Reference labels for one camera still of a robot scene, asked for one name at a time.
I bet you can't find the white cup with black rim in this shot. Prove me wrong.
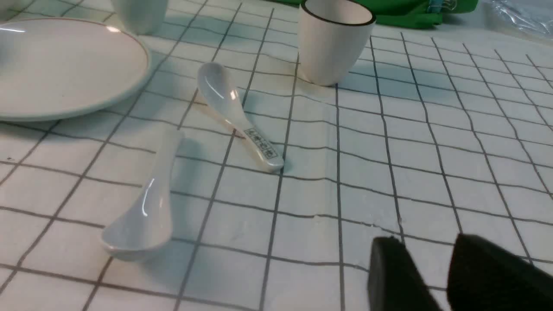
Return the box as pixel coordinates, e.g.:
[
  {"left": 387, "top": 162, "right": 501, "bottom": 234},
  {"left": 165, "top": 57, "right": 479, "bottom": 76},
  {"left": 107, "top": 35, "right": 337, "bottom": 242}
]
[{"left": 298, "top": 0, "right": 376, "bottom": 86}]

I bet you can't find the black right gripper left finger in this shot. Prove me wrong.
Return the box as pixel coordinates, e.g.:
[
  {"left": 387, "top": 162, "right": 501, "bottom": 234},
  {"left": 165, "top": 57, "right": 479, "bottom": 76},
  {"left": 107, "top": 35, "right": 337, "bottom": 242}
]
[{"left": 368, "top": 236, "right": 440, "bottom": 311}]

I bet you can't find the pale green-rimmed white plate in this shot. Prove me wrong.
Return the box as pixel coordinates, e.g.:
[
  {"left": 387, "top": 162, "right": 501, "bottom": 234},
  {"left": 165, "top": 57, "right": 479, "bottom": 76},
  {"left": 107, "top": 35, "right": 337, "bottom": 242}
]
[{"left": 0, "top": 17, "right": 153, "bottom": 122}]

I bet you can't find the green backdrop cloth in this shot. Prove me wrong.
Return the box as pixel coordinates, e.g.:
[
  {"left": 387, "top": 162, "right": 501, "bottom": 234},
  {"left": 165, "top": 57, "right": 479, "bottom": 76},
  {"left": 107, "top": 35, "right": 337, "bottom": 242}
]
[{"left": 278, "top": 0, "right": 478, "bottom": 29}]

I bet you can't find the plain white ceramic spoon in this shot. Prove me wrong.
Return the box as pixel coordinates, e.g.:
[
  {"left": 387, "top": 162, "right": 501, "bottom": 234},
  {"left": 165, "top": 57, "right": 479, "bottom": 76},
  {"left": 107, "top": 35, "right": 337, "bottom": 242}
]
[{"left": 101, "top": 129, "right": 185, "bottom": 261}]

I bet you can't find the pale green-white cup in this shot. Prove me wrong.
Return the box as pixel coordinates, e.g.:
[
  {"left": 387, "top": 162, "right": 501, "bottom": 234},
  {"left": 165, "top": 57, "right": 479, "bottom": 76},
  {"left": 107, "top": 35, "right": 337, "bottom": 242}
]
[{"left": 111, "top": 0, "right": 168, "bottom": 35}]

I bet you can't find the clear plastic sheet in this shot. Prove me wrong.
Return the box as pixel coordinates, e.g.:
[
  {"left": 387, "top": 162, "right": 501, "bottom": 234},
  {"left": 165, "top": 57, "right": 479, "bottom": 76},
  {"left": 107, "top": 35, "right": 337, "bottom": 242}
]
[{"left": 484, "top": 0, "right": 553, "bottom": 39}]

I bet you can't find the white spoon with printed handle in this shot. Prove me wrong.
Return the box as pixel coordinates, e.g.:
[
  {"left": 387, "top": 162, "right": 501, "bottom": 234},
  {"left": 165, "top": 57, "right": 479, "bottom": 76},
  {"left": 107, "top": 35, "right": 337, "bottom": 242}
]
[{"left": 196, "top": 62, "right": 284, "bottom": 172}]

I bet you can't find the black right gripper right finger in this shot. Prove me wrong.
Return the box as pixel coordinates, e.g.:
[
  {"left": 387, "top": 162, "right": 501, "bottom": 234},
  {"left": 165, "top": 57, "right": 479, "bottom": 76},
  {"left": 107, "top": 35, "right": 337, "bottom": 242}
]
[{"left": 447, "top": 234, "right": 553, "bottom": 311}]

